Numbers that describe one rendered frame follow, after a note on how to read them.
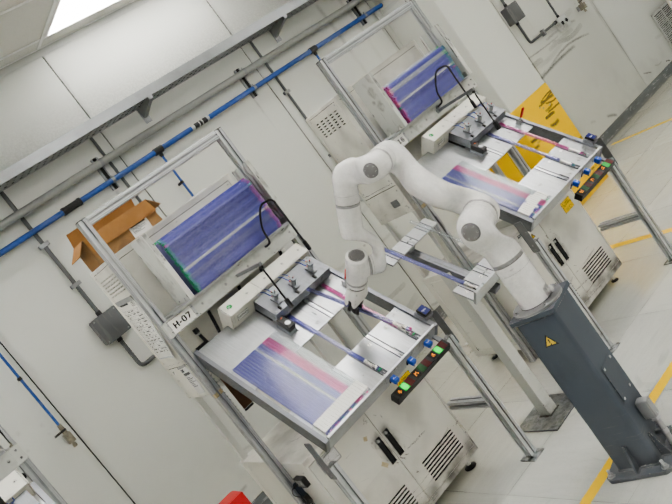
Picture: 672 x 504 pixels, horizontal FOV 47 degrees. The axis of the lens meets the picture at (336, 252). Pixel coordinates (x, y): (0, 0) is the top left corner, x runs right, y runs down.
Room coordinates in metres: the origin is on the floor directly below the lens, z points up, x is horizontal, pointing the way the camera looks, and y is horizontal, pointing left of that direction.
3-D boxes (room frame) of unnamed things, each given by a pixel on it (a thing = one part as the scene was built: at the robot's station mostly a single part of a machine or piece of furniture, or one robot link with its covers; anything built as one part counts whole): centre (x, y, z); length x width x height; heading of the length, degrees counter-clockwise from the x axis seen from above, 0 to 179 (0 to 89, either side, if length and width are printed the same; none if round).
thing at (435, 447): (3.37, 0.48, 0.31); 0.70 x 0.65 x 0.62; 122
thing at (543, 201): (3.98, -0.87, 0.65); 1.01 x 0.73 x 1.29; 32
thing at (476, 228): (2.53, -0.44, 1.00); 0.19 x 0.12 x 0.24; 146
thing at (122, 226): (3.50, 0.61, 1.82); 0.68 x 0.30 x 0.20; 122
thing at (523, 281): (2.56, -0.46, 0.79); 0.19 x 0.19 x 0.18
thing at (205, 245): (3.30, 0.36, 1.52); 0.51 x 0.13 x 0.27; 122
